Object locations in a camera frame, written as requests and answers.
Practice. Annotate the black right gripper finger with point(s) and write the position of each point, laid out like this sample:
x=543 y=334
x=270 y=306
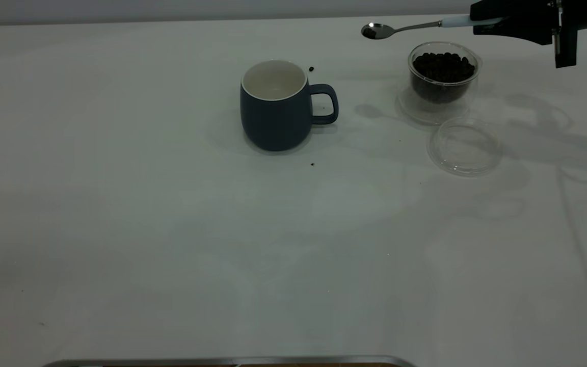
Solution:
x=512 y=10
x=517 y=29

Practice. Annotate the glass cup of coffee beans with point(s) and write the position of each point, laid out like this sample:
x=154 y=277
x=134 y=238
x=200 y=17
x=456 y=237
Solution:
x=444 y=76

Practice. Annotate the clear round glass dish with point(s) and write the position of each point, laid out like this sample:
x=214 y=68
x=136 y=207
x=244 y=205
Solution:
x=464 y=148

